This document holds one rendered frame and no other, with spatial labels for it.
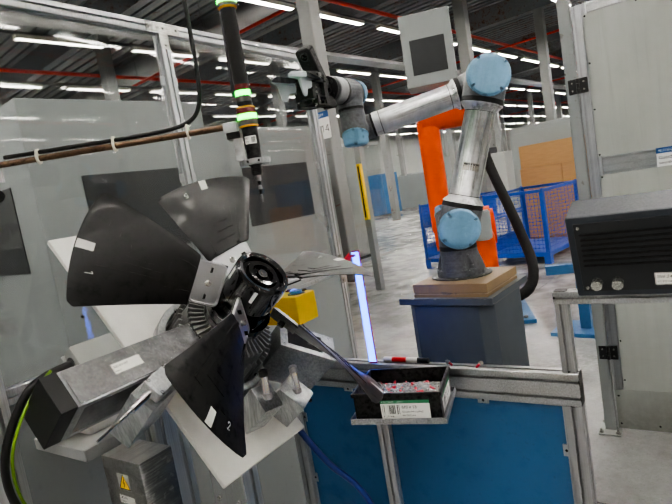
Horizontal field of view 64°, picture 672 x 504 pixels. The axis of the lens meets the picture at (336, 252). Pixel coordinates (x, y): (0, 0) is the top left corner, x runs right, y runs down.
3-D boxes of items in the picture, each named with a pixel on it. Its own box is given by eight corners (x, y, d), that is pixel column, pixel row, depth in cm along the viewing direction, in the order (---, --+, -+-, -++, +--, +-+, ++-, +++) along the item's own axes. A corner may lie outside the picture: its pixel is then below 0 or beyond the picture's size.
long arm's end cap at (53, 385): (39, 408, 96) (55, 371, 90) (60, 442, 93) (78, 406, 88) (22, 415, 93) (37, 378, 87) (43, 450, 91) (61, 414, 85)
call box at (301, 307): (262, 329, 171) (256, 297, 170) (281, 320, 180) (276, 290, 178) (301, 330, 162) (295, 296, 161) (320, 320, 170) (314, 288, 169)
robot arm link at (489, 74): (472, 248, 162) (508, 63, 154) (477, 255, 148) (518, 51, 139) (432, 241, 164) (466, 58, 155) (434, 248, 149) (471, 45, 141)
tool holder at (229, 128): (228, 167, 116) (220, 122, 115) (234, 169, 123) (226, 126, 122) (269, 160, 116) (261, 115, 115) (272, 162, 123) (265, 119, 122)
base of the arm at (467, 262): (450, 270, 180) (446, 241, 179) (493, 268, 171) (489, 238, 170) (429, 280, 168) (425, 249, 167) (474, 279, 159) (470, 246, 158)
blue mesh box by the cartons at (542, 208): (489, 265, 746) (479, 196, 736) (526, 248, 836) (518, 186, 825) (551, 264, 686) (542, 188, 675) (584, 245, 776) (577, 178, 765)
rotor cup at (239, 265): (193, 306, 112) (218, 264, 105) (227, 276, 124) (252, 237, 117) (248, 349, 111) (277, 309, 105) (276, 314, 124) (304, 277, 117)
